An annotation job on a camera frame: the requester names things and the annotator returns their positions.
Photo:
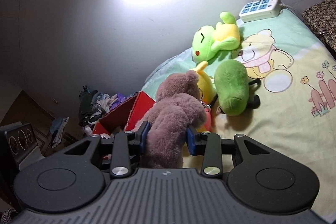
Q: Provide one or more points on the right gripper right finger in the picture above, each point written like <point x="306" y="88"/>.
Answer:
<point x="206" y="144"/>

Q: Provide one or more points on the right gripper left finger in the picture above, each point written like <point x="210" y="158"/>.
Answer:
<point x="128" y="150"/>

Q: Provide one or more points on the brown plush teddy bear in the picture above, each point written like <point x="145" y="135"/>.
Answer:
<point x="177" y="105"/>

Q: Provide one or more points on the yellow tiger plush toy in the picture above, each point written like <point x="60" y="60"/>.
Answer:
<point x="208" y="94"/>

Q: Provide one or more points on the green plush pea pod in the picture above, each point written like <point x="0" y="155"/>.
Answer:
<point x="232" y="84"/>

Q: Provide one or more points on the white plush rabbit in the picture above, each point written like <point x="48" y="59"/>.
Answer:
<point x="105" y="136"/>

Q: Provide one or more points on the red cardboard box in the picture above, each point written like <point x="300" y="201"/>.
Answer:
<point x="125" y="116"/>

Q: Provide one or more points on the pile of clothes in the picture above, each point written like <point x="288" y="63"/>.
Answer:
<point x="94" y="105"/>

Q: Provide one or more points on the green frog plush toy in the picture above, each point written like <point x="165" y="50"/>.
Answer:
<point x="209" y="40"/>

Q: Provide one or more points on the cartoon bear bed sheet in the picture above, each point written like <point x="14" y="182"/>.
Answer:
<point x="296" y="117"/>

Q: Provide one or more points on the white power strip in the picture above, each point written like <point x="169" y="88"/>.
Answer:
<point x="258" y="10"/>

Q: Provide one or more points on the leopard pattern cushion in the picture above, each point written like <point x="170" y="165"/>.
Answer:
<point x="320" y="18"/>

